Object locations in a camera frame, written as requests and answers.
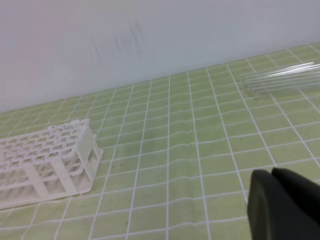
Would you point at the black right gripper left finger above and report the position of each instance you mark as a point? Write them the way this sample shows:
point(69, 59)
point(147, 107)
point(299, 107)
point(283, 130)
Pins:
point(274, 215)

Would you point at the white plastic test tube rack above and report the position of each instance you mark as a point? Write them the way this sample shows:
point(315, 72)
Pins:
point(53, 163)

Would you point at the green checkered tablecloth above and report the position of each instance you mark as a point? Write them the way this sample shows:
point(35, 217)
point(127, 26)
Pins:
point(178, 154)

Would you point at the clear glass tube pile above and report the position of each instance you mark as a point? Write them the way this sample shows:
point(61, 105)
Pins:
point(282, 81)

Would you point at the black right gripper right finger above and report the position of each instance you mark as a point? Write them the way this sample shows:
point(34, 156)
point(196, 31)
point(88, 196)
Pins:
point(297, 186)

